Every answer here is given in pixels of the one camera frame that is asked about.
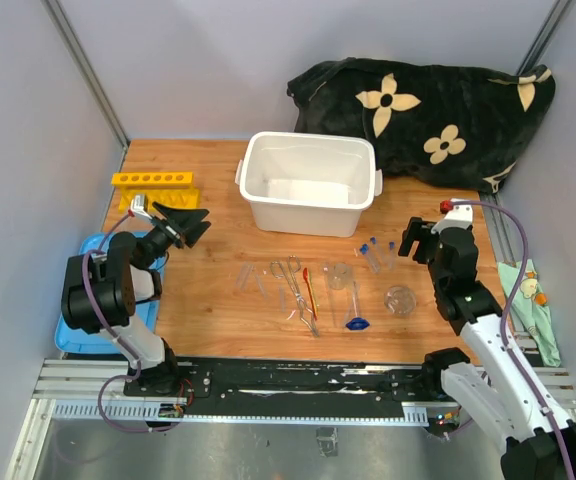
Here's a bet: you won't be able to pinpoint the red yellow green spatula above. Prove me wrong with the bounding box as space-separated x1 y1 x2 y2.
302 268 318 320

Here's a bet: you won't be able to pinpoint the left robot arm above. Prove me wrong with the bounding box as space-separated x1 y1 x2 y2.
61 195 211 396

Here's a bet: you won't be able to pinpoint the metal crucible tongs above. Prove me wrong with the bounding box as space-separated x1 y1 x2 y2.
270 255 319 338

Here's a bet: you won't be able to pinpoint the green printed cloth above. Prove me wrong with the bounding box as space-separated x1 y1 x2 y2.
511 259 561 367

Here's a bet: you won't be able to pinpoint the graduated cylinder blue base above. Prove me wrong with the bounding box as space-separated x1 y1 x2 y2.
345 281 370 331

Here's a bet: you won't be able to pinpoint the yellow test tube rack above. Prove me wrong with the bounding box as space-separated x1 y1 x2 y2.
111 171 200 211

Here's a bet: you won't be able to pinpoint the small glass beaker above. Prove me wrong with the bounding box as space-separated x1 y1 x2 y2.
326 263 353 291

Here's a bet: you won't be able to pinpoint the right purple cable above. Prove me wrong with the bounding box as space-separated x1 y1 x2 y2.
457 199 576 480

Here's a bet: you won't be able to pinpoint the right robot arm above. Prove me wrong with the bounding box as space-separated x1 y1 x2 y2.
398 217 576 479

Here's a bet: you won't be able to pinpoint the clear test tube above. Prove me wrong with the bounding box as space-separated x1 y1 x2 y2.
240 265 257 291
253 268 268 300
235 263 252 290

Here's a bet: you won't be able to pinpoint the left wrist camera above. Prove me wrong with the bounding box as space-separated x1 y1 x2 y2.
128 194 150 219

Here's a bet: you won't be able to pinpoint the glass petri dish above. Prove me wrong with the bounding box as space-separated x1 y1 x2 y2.
384 285 417 318

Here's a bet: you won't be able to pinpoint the blue plastic tray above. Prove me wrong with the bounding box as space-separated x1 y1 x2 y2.
54 231 165 355

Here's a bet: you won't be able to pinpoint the black floral blanket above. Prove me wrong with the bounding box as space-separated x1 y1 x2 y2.
287 57 556 194

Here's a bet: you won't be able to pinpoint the white plastic bin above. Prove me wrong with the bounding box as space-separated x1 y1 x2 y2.
235 132 383 238

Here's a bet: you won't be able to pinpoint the blue capped test tube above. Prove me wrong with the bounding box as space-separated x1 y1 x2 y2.
387 241 396 270
369 236 386 268
360 244 380 273

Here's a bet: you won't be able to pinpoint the purple cable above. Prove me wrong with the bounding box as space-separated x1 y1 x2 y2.
81 212 184 434
457 199 576 480

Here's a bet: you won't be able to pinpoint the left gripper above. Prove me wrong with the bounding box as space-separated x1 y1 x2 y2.
141 202 211 267

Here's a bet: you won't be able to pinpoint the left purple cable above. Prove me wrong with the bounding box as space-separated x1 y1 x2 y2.
81 212 184 434

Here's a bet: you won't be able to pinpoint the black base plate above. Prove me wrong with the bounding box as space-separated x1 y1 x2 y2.
122 355 462 421

